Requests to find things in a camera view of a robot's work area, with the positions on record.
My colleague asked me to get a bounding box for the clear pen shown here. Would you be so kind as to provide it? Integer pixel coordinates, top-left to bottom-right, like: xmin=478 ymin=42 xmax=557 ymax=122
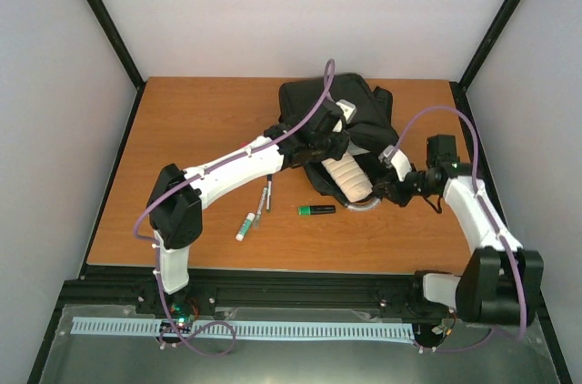
xmin=253 ymin=187 xmax=267 ymax=227

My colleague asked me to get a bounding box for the purple cable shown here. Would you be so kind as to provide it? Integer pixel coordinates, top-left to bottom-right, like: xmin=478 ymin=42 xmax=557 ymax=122
xmin=132 ymin=58 xmax=337 ymax=357
xmin=390 ymin=105 xmax=528 ymax=355

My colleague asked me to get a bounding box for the left black frame post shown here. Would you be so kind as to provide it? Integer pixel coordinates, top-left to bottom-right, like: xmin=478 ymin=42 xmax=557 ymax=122
xmin=86 ymin=0 xmax=146 ymax=94

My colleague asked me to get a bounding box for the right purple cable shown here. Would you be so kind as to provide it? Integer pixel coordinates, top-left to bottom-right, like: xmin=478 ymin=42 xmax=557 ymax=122
xmin=390 ymin=105 xmax=528 ymax=355

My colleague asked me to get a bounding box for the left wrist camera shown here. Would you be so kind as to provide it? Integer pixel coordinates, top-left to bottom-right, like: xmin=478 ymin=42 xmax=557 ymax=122
xmin=333 ymin=99 xmax=357 ymax=132

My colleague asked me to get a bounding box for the white glue stick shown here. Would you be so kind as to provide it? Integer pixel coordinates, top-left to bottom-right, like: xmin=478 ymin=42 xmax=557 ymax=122
xmin=236 ymin=212 xmax=256 ymax=241

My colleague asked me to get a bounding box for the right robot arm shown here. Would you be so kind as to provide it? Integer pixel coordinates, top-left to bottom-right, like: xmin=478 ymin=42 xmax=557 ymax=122
xmin=374 ymin=135 xmax=544 ymax=327

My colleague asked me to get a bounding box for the black mounting rail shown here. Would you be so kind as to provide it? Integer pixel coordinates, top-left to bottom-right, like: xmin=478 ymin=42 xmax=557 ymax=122
xmin=58 ymin=265 xmax=542 ymax=317

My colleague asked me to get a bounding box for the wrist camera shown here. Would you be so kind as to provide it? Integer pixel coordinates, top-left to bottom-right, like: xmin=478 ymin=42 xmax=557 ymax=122
xmin=378 ymin=145 xmax=412 ymax=182
xmin=333 ymin=99 xmax=357 ymax=132

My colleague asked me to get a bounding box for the right black frame post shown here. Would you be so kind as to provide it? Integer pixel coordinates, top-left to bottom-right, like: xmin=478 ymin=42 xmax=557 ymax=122
xmin=458 ymin=0 xmax=522 ymax=93

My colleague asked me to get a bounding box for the beige ribbed pencil case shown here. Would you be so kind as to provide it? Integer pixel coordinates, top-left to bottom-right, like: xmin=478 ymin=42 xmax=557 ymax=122
xmin=322 ymin=153 xmax=373 ymax=203

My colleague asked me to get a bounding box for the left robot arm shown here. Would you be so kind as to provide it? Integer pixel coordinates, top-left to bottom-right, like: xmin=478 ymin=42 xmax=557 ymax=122
xmin=133 ymin=97 xmax=357 ymax=314

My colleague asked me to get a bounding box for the light blue cable duct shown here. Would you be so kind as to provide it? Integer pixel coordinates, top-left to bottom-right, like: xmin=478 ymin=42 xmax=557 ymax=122
xmin=70 ymin=317 xmax=415 ymax=344

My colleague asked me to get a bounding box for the green highlighter marker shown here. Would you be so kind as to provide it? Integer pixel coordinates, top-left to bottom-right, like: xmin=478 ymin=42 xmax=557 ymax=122
xmin=297 ymin=205 xmax=336 ymax=216

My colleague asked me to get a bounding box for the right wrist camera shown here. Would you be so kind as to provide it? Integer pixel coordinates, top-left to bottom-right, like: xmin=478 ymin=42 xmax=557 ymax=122
xmin=378 ymin=145 xmax=412 ymax=182

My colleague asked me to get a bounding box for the black student backpack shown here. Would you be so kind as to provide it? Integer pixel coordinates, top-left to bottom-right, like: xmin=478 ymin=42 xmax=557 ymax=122
xmin=276 ymin=74 xmax=398 ymax=212

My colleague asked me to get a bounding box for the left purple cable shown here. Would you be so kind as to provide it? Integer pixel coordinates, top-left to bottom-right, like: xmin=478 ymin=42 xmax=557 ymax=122
xmin=132 ymin=58 xmax=337 ymax=357

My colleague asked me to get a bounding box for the black frame post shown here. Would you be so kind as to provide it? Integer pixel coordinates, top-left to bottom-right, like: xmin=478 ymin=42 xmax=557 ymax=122
xmin=458 ymin=0 xmax=522 ymax=93
xmin=86 ymin=0 xmax=146 ymax=94

